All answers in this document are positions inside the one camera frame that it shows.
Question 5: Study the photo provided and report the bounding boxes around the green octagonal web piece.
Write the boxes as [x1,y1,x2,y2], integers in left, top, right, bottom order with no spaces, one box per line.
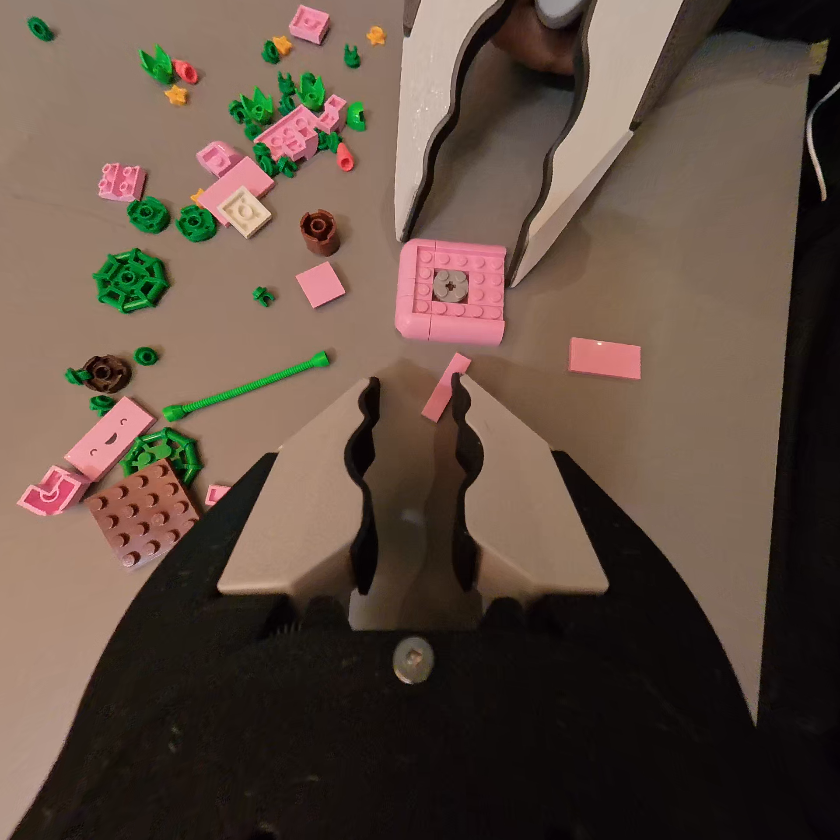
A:
[92,248,170,313]
[121,427,203,487]

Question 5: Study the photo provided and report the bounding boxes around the white cable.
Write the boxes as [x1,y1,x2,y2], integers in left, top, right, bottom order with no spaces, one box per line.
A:
[804,98,829,201]

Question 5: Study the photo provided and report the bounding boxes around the person's black clothing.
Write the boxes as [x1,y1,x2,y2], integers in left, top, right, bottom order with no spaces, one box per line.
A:
[755,0,840,840]

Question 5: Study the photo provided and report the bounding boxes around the pink curved brick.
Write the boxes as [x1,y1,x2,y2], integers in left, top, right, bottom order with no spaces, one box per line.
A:
[196,141,245,177]

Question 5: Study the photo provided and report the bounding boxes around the pink square jumper plate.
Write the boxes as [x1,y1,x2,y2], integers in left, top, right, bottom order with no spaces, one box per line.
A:
[289,5,331,46]

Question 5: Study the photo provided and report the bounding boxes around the cluster of green leaf pieces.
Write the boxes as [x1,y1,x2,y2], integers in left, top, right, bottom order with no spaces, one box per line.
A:
[228,69,368,178]

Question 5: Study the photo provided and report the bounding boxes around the green flexible bar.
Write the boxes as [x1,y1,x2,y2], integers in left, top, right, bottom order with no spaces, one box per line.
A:
[163,351,331,422]

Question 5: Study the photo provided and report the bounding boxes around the dark brown round plate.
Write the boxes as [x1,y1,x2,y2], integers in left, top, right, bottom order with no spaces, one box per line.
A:
[84,354,132,395]

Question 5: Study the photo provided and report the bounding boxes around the pink corner panel brick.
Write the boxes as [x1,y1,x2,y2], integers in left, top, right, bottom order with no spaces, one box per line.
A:
[16,465,91,517]

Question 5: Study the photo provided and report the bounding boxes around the brown square studded plate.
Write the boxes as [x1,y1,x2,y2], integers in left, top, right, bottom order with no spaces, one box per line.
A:
[84,458,201,571]

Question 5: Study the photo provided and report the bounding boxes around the pink stepped studded plate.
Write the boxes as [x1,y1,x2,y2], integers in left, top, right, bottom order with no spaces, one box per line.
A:
[98,163,147,202]

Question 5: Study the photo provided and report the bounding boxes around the person's right hand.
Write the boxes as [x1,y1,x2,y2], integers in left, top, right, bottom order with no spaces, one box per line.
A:
[489,0,580,74]

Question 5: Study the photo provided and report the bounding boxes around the pink rectangular tile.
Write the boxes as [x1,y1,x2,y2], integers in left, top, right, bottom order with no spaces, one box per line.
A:
[197,156,277,227]
[568,336,642,380]

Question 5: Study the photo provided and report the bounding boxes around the white square plate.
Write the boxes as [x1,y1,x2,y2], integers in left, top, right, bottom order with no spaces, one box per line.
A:
[217,185,273,239]

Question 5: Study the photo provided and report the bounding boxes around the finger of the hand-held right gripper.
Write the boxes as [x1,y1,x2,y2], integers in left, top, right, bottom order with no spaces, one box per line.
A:
[507,0,685,290]
[392,0,511,244]

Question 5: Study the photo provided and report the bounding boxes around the pink curved slope tile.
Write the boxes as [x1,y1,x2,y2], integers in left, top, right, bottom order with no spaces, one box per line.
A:
[295,261,347,309]

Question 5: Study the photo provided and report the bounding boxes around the pink face tile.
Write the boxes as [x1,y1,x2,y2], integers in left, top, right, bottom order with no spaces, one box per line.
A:
[64,395,157,482]

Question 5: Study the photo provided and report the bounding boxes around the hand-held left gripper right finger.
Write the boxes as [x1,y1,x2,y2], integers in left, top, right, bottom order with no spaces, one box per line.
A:
[450,373,610,608]

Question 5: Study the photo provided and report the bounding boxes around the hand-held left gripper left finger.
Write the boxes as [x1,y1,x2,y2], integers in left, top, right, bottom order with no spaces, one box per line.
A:
[217,376,383,601]

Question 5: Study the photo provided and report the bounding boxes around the narrow pink tile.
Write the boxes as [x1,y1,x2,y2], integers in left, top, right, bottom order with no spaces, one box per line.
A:
[421,352,472,421]

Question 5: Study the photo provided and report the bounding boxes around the brown round brick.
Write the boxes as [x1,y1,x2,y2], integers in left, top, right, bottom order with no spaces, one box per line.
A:
[300,210,341,256]

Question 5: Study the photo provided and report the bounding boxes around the pink square brick base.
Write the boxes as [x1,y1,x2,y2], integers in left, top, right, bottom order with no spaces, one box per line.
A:
[395,238,508,345]

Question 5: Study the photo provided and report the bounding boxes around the green spiky leaf element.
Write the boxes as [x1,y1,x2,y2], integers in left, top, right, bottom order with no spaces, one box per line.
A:
[139,45,177,85]

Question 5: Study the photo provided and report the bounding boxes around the pink plate with holes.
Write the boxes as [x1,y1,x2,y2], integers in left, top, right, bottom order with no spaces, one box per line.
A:
[255,105,322,161]

